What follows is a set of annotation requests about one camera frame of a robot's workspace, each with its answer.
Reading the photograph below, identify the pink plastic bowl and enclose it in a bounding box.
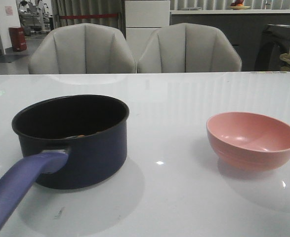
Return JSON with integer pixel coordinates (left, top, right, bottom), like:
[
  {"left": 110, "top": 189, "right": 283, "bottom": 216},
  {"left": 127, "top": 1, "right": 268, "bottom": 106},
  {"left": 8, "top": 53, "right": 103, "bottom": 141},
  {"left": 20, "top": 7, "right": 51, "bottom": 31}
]
[{"left": 206, "top": 112, "right": 290, "bottom": 171}]

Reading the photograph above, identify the dark blue saucepan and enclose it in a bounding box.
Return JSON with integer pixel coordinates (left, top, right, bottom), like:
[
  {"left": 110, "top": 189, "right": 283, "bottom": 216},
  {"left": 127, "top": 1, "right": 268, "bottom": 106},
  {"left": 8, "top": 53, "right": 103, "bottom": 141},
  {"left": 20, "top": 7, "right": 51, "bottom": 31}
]
[{"left": 0, "top": 94, "right": 129, "bottom": 230}]

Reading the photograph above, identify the right grey upholstered chair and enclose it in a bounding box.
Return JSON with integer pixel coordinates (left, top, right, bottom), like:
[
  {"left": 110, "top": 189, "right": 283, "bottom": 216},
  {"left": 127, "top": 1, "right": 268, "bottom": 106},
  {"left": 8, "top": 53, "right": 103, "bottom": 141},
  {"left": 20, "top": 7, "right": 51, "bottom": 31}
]
[{"left": 137, "top": 23, "right": 242, "bottom": 74}]

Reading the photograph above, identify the grey upholstered chair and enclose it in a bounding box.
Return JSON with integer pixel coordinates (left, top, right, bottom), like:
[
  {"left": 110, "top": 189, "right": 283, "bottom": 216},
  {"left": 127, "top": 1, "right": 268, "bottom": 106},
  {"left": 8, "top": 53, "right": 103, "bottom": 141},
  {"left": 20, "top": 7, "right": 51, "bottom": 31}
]
[
  {"left": 137, "top": 23, "right": 242, "bottom": 74},
  {"left": 28, "top": 23, "right": 136, "bottom": 74}
]

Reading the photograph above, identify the left grey upholstered chair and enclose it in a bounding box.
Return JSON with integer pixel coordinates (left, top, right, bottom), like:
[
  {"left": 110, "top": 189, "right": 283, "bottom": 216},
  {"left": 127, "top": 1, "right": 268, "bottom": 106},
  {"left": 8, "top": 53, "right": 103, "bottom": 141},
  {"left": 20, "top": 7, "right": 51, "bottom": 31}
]
[{"left": 28, "top": 23, "right": 136, "bottom": 74}]

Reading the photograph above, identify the white refrigerator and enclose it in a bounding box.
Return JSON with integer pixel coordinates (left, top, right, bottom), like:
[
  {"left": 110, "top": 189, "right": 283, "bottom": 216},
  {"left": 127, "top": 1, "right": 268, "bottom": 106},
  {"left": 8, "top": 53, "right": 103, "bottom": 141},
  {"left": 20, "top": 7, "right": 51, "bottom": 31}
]
[{"left": 124, "top": 0, "right": 170, "bottom": 61}]

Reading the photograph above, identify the red belt barrier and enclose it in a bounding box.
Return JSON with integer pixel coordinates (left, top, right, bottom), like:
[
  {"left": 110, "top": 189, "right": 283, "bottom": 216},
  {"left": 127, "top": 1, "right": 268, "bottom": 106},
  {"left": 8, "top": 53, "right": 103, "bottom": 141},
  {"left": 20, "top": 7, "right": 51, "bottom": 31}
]
[{"left": 59, "top": 13, "right": 119, "bottom": 20}]

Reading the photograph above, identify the dark kitchen counter cabinet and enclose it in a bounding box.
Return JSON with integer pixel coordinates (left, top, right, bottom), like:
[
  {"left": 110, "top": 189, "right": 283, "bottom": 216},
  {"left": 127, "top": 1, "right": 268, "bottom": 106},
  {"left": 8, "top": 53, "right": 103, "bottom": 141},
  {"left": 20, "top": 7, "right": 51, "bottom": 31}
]
[{"left": 171, "top": 10, "right": 290, "bottom": 71}]

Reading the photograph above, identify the grey curtain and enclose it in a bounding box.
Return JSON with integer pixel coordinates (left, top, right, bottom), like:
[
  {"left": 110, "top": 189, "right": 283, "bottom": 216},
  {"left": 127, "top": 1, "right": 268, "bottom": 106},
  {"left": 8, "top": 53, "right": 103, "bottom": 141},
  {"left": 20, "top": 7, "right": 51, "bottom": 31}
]
[{"left": 51, "top": 0, "right": 124, "bottom": 30}]

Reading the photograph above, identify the fruit plate on counter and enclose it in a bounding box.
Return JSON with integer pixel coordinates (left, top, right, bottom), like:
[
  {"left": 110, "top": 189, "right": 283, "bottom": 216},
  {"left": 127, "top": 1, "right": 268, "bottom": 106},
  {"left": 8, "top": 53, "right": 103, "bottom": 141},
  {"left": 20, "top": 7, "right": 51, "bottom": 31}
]
[{"left": 229, "top": 0, "right": 251, "bottom": 10}]

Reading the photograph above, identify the red bin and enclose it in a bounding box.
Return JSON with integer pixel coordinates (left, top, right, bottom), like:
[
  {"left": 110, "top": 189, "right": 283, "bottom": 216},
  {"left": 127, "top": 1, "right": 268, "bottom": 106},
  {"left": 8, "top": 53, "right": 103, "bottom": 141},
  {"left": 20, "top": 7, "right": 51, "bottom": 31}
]
[{"left": 9, "top": 27, "right": 27, "bottom": 51}]

